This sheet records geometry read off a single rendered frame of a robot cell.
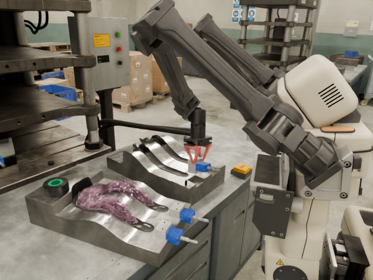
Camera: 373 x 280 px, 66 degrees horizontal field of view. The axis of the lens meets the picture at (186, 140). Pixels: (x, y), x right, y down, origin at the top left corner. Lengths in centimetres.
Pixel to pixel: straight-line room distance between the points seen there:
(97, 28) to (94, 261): 122
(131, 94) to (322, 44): 449
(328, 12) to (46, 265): 706
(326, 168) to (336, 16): 677
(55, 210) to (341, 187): 83
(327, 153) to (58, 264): 79
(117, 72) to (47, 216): 103
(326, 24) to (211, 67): 680
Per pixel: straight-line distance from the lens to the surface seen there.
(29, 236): 111
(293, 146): 65
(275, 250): 101
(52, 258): 101
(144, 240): 92
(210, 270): 154
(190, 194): 111
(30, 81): 218
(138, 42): 73
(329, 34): 737
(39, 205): 108
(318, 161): 66
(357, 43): 729
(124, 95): 503
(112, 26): 180
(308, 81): 76
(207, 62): 64
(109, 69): 180
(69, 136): 192
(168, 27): 65
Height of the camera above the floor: 147
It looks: 23 degrees down
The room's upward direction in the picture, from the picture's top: 2 degrees clockwise
